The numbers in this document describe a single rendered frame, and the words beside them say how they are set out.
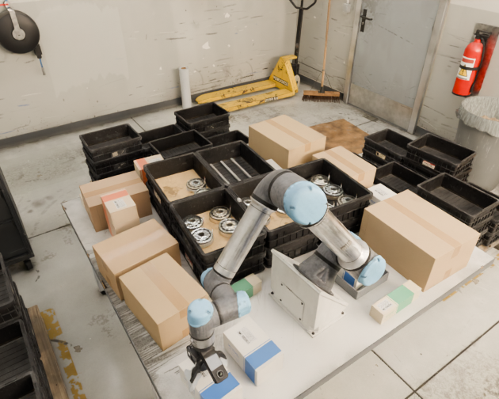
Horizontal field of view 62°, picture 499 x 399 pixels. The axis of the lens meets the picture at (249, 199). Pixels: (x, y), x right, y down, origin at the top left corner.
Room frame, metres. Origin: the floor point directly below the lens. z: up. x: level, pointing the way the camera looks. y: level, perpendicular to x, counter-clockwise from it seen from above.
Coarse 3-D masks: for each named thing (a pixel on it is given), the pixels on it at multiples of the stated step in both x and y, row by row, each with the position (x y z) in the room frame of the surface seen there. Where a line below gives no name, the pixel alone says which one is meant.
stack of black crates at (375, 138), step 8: (368, 136) 3.10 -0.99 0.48; (376, 136) 3.16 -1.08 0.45; (384, 136) 3.22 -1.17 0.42; (392, 136) 3.18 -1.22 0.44; (400, 136) 3.12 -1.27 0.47; (368, 144) 3.04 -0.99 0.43; (376, 144) 2.97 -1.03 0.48; (384, 144) 3.15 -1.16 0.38; (392, 144) 3.15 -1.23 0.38; (400, 144) 3.11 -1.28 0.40; (368, 152) 3.02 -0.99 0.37; (376, 152) 2.96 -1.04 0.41; (384, 152) 2.91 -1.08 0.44; (392, 152) 2.83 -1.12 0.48; (400, 152) 3.01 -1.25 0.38; (368, 160) 3.02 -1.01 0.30; (376, 160) 2.95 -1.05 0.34; (384, 160) 2.88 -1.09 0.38; (392, 160) 2.83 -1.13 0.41; (400, 160) 2.78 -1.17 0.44
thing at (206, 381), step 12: (180, 372) 0.80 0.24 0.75; (204, 372) 0.78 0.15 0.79; (228, 372) 0.78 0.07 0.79; (204, 384) 0.73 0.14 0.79; (216, 384) 0.73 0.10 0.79; (228, 384) 0.74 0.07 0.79; (240, 384) 0.74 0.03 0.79; (204, 396) 0.69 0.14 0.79; (216, 396) 0.70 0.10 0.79; (228, 396) 0.70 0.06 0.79; (240, 396) 0.72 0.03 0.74
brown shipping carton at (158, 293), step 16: (160, 256) 1.25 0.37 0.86; (128, 272) 1.16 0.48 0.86; (144, 272) 1.16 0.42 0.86; (160, 272) 1.16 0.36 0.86; (176, 272) 1.16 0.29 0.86; (128, 288) 1.08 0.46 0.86; (144, 288) 1.08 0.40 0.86; (160, 288) 1.08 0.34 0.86; (176, 288) 1.08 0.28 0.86; (192, 288) 1.08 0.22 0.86; (128, 304) 1.11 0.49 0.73; (144, 304) 1.00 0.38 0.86; (160, 304) 1.00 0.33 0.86; (176, 304) 1.00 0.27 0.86; (144, 320) 1.00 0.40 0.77; (160, 320) 0.93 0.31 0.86; (176, 320) 0.96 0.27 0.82; (160, 336) 0.91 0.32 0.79; (176, 336) 0.95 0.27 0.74
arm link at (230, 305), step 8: (216, 288) 0.88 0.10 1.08; (224, 288) 0.88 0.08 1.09; (232, 288) 0.89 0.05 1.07; (216, 296) 0.86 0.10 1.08; (224, 296) 0.84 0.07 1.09; (232, 296) 0.84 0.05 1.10; (240, 296) 0.84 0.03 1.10; (248, 296) 0.85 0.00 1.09; (216, 304) 0.81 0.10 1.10; (224, 304) 0.81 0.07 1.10; (232, 304) 0.81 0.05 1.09; (240, 304) 0.82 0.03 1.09; (248, 304) 0.82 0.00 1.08; (224, 312) 0.79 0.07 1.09; (232, 312) 0.79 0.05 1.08; (240, 312) 0.80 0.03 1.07; (248, 312) 0.81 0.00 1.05; (224, 320) 0.78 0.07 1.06; (232, 320) 0.79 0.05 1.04
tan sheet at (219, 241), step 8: (200, 216) 1.57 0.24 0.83; (208, 216) 1.57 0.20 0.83; (232, 216) 1.57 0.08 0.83; (208, 224) 1.51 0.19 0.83; (216, 224) 1.51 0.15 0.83; (216, 232) 1.45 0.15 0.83; (216, 240) 1.39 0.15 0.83; (224, 240) 1.39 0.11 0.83; (208, 248) 1.34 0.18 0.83; (216, 248) 1.34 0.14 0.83
